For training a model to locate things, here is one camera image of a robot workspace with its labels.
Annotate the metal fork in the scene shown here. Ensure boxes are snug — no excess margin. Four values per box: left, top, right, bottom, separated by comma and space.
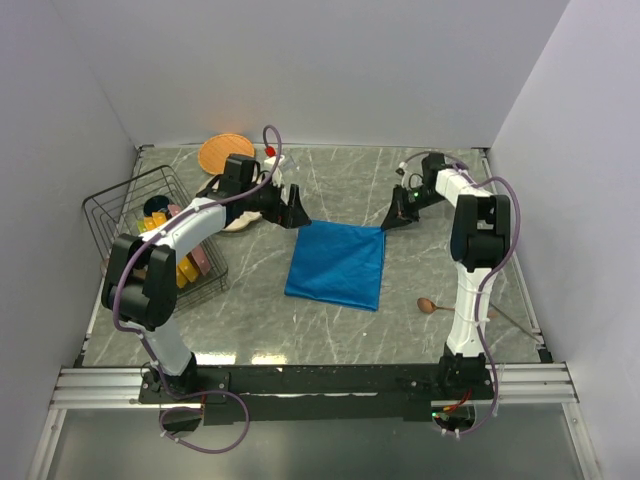
488, 302, 542, 345

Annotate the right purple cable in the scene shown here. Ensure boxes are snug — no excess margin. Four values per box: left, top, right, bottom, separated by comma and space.
397, 149, 522, 439

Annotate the wooden spoon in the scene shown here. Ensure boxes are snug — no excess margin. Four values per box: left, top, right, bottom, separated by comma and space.
417, 297, 455, 314

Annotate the blue cloth napkin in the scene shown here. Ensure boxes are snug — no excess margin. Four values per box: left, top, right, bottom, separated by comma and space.
284, 220, 386, 312

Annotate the orange woven round mat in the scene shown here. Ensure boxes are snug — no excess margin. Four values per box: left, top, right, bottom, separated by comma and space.
197, 133, 255, 175

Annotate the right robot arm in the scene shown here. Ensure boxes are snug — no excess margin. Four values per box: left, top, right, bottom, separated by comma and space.
381, 151, 513, 399

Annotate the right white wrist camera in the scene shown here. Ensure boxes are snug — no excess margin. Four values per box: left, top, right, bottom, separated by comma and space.
395, 161, 411, 176

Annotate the yellow plate in rack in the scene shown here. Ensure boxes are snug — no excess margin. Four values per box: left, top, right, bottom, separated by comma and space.
142, 211, 200, 289

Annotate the pink plate in rack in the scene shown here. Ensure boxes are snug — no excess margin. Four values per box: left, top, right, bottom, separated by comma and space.
168, 204, 211, 275

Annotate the dark blue bowl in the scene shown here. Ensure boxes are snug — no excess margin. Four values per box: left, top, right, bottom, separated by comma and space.
143, 195, 170, 217

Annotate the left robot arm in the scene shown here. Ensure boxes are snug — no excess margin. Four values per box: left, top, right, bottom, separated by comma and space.
101, 154, 311, 402

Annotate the purple cable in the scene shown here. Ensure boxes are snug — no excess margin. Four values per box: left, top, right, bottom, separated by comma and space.
112, 124, 284, 455
397, 149, 522, 439

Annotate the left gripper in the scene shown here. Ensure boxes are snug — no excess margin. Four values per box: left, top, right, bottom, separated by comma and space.
242, 174, 311, 229

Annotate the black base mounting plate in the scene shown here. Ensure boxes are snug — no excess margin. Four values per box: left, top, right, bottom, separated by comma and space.
139, 364, 494, 426

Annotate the aluminium rail frame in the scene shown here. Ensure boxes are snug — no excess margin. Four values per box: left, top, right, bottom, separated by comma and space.
27, 363, 603, 479

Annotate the cream divided plate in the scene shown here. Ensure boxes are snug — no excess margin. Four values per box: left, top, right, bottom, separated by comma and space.
198, 175, 262, 233

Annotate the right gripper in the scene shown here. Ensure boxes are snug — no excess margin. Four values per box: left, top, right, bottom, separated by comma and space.
380, 184, 445, 231

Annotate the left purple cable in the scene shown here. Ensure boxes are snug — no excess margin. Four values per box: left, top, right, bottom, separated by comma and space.
112, 124, 284, 455

